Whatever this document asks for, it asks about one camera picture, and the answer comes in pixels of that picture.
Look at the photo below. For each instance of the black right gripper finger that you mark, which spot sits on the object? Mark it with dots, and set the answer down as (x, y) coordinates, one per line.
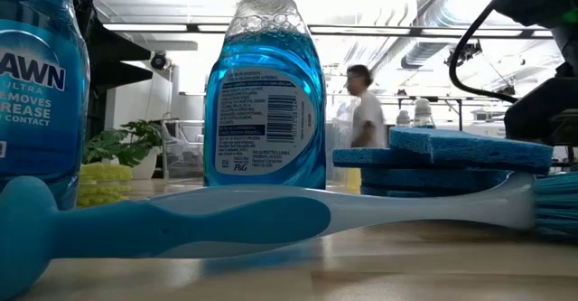
(537, 115)

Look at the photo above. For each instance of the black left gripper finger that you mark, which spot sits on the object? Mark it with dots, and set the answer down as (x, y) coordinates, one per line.
(122, 77)
(117, 48)

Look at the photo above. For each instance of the blue dish soap bottle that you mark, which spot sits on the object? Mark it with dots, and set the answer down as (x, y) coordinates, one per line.
(403, 119)
(264, 125)
(40, 111)
(423, 113)

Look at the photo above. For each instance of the yellow-green dish brush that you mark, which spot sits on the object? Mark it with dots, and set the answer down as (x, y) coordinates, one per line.
(104, 174)

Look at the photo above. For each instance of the green leafy plant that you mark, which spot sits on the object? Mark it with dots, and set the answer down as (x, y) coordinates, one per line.
(117, 145)

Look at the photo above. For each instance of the white plant pot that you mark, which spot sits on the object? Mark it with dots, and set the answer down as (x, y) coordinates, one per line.
(146, 165)

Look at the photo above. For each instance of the blue and white dish brush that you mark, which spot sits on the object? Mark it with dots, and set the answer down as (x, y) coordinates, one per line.
(203, 224)

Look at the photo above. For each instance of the person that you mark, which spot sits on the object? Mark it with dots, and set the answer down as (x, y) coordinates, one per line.
(368, 111)

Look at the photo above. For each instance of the overhead light bar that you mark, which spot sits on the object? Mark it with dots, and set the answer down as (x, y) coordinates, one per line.
(361, 30)

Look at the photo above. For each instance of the black round ceiling camera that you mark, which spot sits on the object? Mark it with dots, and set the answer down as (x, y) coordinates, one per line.
(158, 61)

